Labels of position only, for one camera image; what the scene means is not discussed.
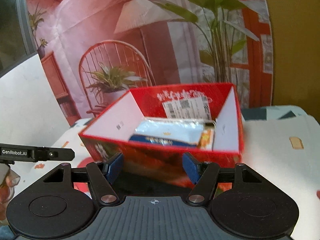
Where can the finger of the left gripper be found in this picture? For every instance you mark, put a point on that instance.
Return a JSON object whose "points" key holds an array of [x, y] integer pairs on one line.
{"points": [[10, 154]]}

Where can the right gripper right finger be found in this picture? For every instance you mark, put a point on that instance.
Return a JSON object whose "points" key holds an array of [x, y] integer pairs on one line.
{"points": [[204, 177]]}

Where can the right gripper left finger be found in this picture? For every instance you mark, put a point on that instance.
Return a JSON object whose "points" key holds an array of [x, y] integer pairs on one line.
{"points": [[101, 176]]}

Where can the blue silver snack packet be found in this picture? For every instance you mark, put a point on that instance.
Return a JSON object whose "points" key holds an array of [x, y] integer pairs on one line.
{"points": [[196, 133]]}

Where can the printed living room backdrop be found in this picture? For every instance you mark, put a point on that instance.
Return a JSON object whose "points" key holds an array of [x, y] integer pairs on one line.
{"points": [[94, 50]]}

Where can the red strawberry cardboard box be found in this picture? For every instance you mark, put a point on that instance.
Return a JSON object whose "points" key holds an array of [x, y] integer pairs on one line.
{"points": [[110, 131]]}

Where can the dark window frame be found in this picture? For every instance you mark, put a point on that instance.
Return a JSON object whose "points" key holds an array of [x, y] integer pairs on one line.
{"points": [[17, 44]]}

